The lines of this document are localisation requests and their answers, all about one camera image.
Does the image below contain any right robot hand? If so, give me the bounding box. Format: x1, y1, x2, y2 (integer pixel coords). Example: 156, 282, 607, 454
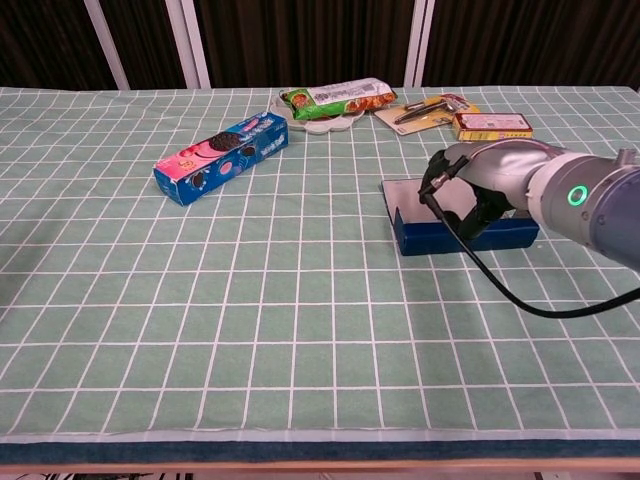
417, 139, 556, 241

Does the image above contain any blue glasses case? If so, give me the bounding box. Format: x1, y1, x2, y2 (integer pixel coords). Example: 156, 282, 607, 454
380, 178, 541, 257

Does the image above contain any red yellow small box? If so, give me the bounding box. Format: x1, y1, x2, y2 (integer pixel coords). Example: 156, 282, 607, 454
452, 111, 534, 142

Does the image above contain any razor blister pack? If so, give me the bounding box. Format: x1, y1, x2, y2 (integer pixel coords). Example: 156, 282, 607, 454
373, 93, 481, 137

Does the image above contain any green white snack packet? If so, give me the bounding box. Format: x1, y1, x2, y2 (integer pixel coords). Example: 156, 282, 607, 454
279, 77, 399, 121

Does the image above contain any white flower-shaped plate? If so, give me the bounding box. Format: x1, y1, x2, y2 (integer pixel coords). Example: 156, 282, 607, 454
269, 94, 366, 135

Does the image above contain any dark brown curtain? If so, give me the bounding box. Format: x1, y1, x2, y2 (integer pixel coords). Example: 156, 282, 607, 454
0, 0, 640, 91

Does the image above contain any green checkered tablecloth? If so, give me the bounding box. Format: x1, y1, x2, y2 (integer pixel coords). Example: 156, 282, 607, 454
0, 85, 640, 444

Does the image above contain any blue pink cookie box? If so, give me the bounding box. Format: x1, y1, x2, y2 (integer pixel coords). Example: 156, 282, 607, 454
153, 111, 290, 207

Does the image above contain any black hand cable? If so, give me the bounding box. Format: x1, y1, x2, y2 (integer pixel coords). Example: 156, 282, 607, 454
418, 139, 640, 317

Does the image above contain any white frame post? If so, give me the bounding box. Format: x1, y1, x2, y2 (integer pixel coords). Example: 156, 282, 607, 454
403, 0, 435, 89
164, 0, 211, 90
83, 0, 131, 90

